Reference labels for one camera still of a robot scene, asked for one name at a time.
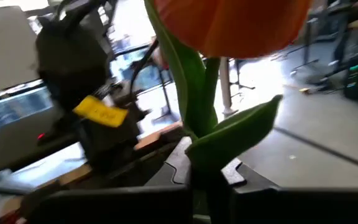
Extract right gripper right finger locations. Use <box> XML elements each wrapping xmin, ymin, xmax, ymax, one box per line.
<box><xmin>221</xmin><ymin>157</ymin><xmax>358</xmax><ymax>224</ymax></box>

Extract black thin stand legs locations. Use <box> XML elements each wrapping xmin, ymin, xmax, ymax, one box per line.
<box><xmin>152</xmin><ymin>67</ymin><xmax>180</xmax><ymax>123</ymax></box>
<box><xmin>228</xmin><ymin>58</ymin><xmax>257</xmax><ymax>91</ymax></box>

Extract grey flat panel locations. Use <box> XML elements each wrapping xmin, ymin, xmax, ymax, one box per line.
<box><xmin>0</xmin><ymin>6</ymin><xmax>40</xmax><ymax>96</ymax></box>

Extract yellow label tag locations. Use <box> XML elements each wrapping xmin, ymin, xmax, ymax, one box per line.
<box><xmin>72</xmin><ymin>95</ymin><xmax>129</xmax><ymax>128</ymax></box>

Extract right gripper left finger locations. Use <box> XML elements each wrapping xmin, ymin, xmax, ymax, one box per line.
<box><xmin>26</xmin><ymin>136</ymin><xmax>195</xmax><ymax>224</ymax></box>

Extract slim stand pole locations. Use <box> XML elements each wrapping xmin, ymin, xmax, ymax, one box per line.
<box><xmin>218</xmin><ymin>57</ymin><xmax>233</xmax><ymax>110</ymax></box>

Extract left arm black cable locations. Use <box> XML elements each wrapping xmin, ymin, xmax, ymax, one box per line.
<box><xmin>128</xmin><ymin>37</ymin><xmax>160</xmax><ymax>96</ymax></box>

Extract orange artificial tulip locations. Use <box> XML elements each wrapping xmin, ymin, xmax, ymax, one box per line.
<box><xmin>143</xmin><ymin>0</ymin><xmax>313</xmax><ymax>218</ymax></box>

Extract white round stand base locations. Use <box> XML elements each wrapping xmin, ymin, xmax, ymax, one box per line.
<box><xmin>222</xmin><ymin>106</ymin><xmax>239</xmax><ymax>118</ymax></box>

